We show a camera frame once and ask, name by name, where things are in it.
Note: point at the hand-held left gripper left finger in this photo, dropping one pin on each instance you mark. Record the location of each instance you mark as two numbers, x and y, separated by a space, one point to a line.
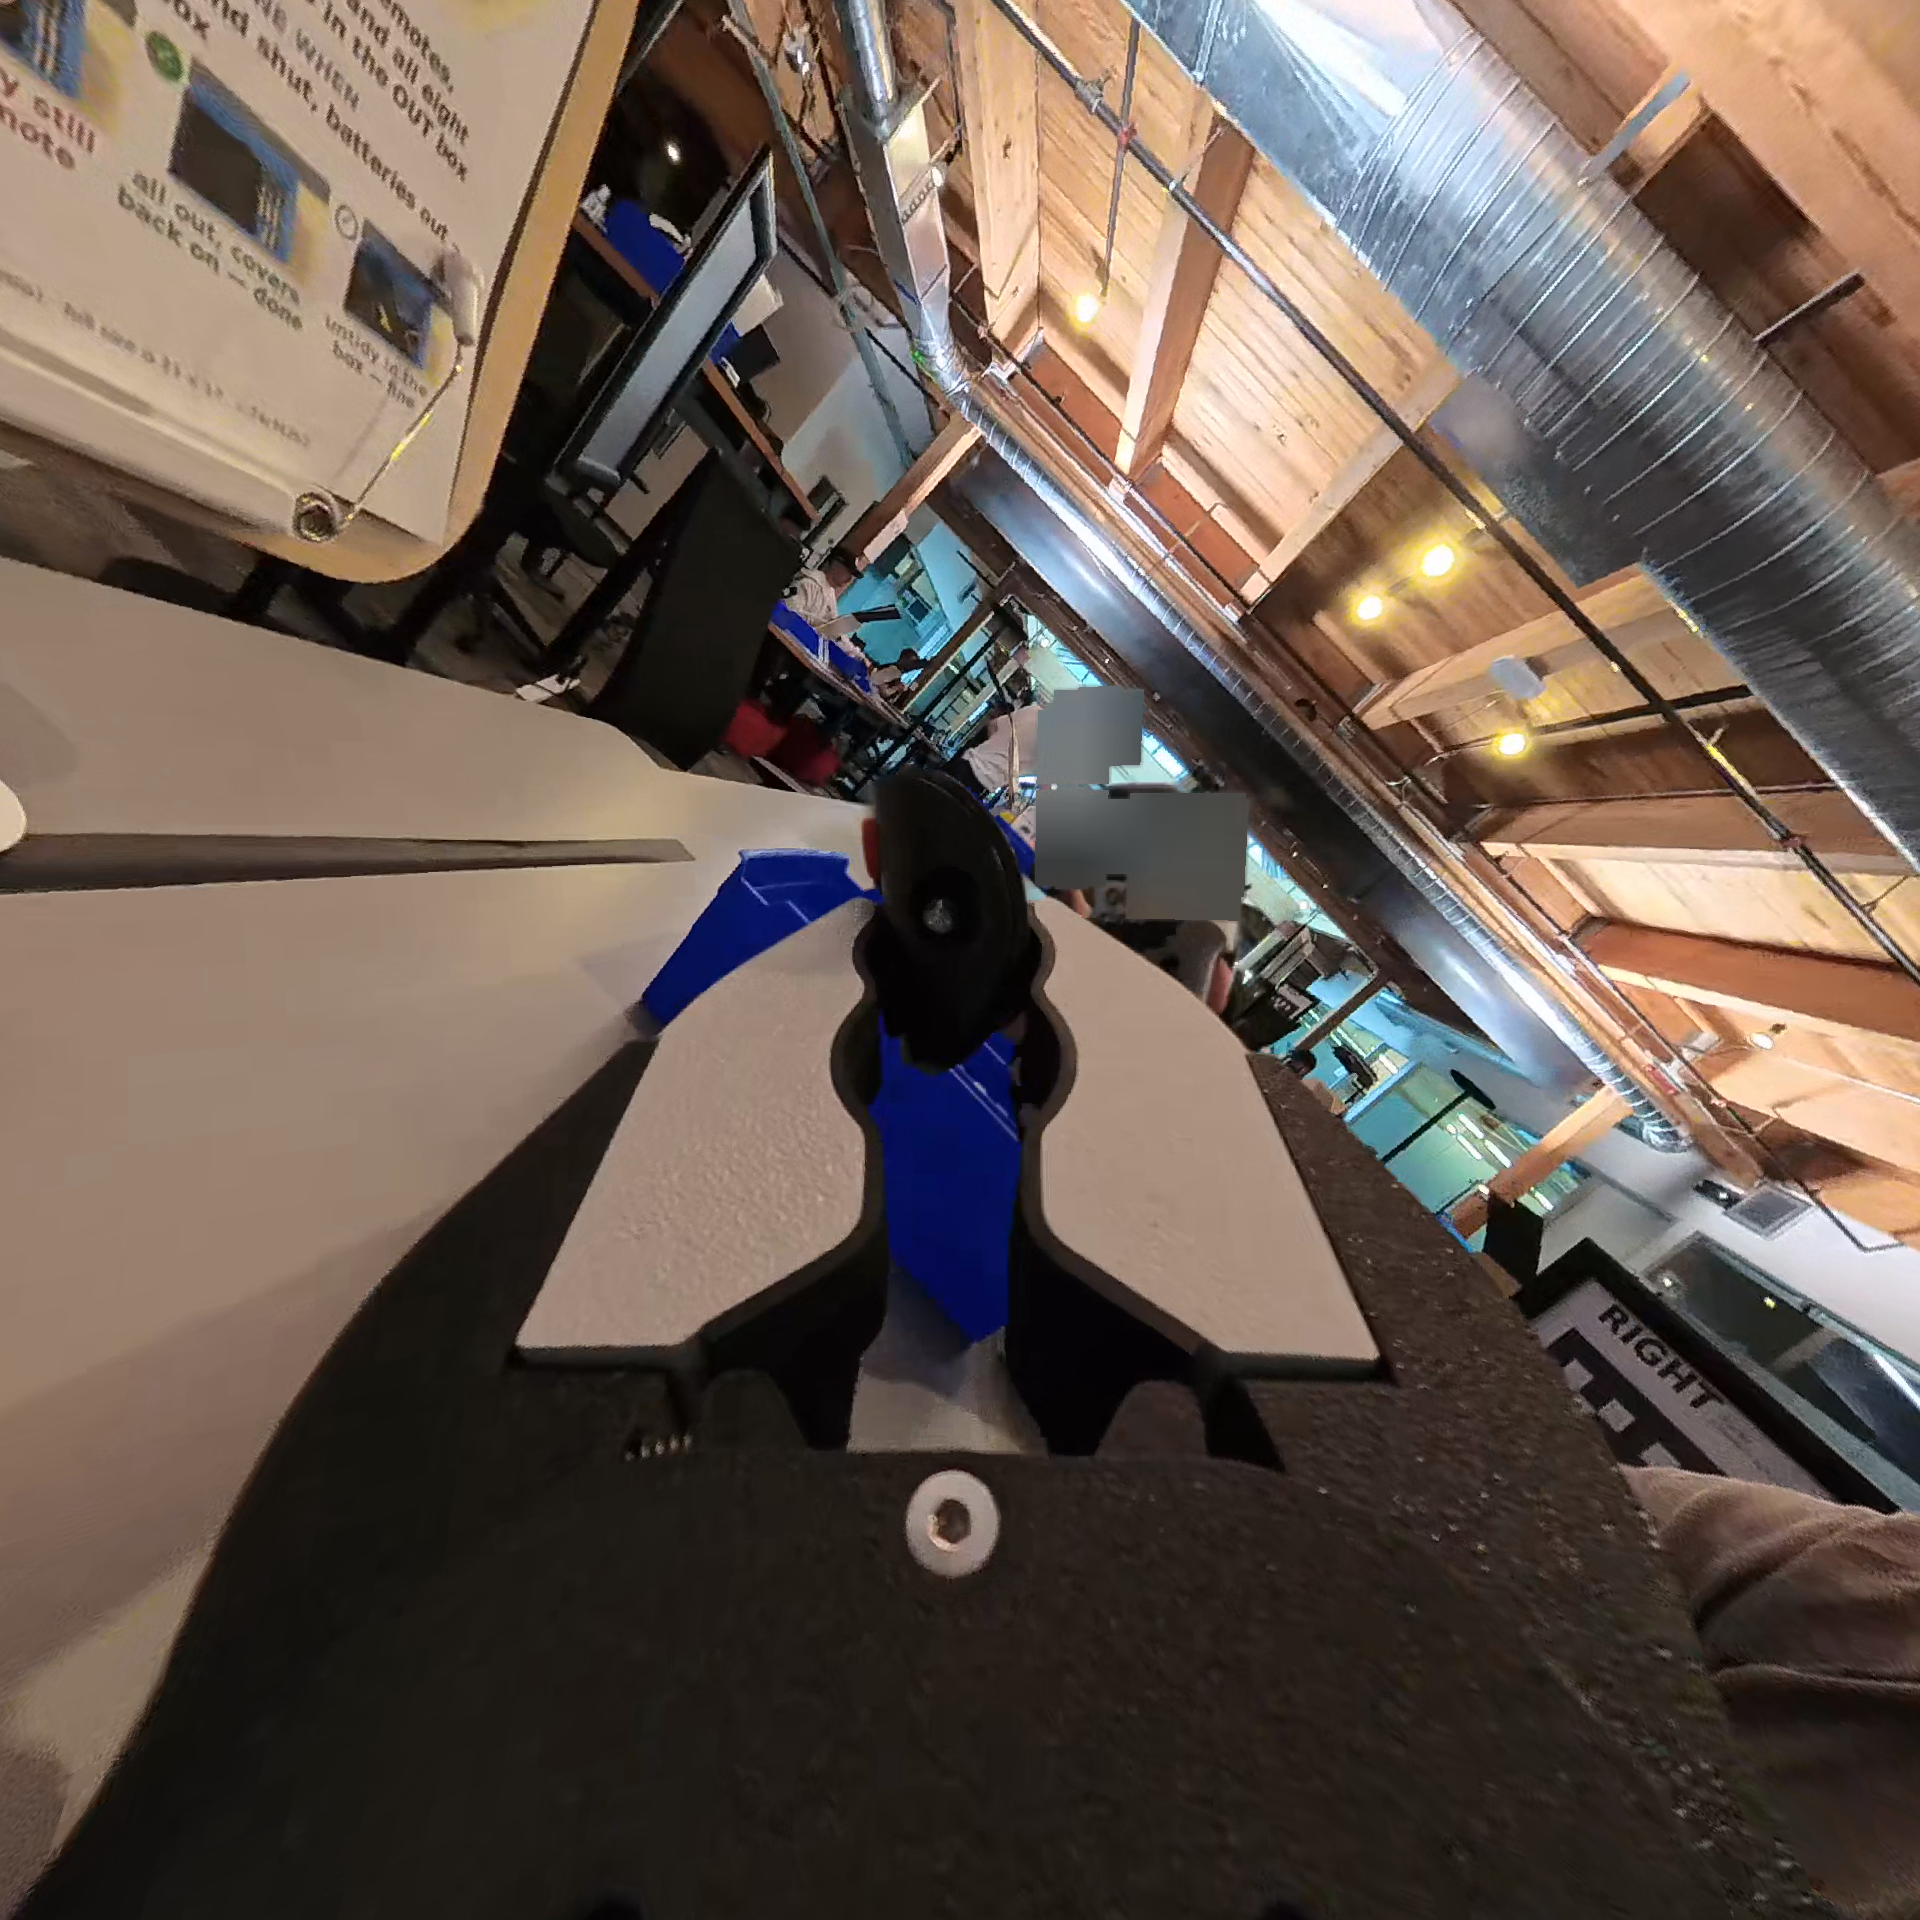
704 1141

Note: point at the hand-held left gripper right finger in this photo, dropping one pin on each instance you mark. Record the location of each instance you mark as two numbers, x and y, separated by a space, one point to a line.
1184 1185

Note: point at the blue plastic bin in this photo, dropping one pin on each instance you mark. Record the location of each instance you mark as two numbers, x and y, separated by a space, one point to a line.
930 1202

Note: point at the black remote control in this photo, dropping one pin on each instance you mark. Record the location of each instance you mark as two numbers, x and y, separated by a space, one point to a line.
945 931

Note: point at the red bag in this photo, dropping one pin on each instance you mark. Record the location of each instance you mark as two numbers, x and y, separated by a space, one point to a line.
756 727
809 751

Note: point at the framed marker sign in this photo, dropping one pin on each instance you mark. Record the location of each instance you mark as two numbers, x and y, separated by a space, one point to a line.
1651 1382

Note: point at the row of blue bins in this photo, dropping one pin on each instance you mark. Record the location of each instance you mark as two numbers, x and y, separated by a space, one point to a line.
825 643

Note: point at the white ceiling sensor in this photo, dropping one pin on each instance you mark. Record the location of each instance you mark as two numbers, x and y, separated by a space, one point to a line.
1519 676

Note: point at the white stand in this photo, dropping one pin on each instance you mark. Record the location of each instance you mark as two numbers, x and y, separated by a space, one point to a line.
9 820

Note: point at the black framed monitor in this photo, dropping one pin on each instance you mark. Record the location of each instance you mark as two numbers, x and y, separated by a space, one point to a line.
675 331

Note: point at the wooden instruction poster board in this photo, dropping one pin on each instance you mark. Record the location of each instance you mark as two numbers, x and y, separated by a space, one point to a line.
300 225

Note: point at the grey wall vent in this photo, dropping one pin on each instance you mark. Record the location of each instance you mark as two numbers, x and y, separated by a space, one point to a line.
1772 1211

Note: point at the large silver ventilation duct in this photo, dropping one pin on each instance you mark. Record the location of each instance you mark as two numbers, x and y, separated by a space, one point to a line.
1651 375

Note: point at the rectangular metal duct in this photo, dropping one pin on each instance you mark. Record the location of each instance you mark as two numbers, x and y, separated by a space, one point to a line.
901 149

